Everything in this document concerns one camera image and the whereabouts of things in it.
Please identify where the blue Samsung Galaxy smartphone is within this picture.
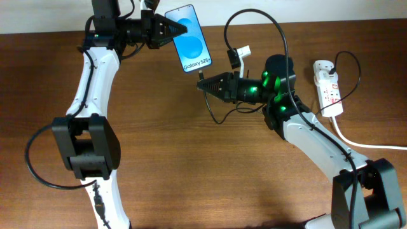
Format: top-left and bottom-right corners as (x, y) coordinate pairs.
(165, 4), (212, 73)

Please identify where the white power strip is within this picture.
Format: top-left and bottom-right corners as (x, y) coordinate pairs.
(314, 73), (343, 118)

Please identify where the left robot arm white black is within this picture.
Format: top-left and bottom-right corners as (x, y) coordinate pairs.
(52, 0), (187, 228)

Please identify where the white power strip cord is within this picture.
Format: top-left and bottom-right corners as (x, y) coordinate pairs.
(331, 116), (407, 151)

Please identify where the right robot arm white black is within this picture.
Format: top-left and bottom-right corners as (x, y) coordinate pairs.
(197, 54), (406, 228)

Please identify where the black USB charging cable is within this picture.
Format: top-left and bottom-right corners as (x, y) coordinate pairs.
(198, 50), (362, 125)

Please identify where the white charger adapter plug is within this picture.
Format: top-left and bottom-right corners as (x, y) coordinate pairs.
(313, 60), (338, 86)

